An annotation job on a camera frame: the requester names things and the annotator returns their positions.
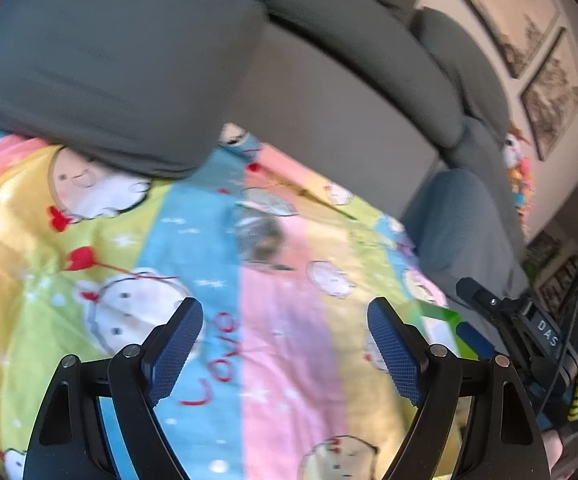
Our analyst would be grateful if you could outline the grey sofa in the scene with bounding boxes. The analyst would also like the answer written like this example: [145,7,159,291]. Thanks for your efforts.
[14,0,535,241]

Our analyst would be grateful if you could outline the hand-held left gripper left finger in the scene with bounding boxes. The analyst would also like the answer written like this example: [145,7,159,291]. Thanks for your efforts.
[21,296,205,480]

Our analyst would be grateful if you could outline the large framed wall picture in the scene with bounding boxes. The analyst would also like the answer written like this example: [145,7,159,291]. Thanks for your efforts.
[431,0,562,80]

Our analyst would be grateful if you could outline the small framed wall picture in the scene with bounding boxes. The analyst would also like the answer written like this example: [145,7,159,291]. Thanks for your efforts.
[519,27,578,161]

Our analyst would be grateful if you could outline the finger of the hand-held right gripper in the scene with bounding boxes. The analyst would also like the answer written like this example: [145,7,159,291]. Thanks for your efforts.
[455,277,509,320]
[456,322,501,359]

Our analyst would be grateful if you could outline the grey sofa cushion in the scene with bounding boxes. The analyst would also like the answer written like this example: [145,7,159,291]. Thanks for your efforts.
[401,167,532,306]
[0,0,270,181]

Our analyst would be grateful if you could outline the colourful plush toy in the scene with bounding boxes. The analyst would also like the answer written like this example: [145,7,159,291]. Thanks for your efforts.
[502,125,537,231]

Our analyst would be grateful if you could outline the cartoon printed blanket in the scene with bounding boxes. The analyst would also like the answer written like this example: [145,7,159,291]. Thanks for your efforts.
[0,122,470,480]

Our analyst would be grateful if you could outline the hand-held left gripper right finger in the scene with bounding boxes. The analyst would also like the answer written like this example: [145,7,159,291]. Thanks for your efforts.
[366,296,552,480]

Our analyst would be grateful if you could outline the clear printed plastic bag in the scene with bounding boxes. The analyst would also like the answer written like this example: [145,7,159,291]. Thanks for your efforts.
[231,207,300,273]

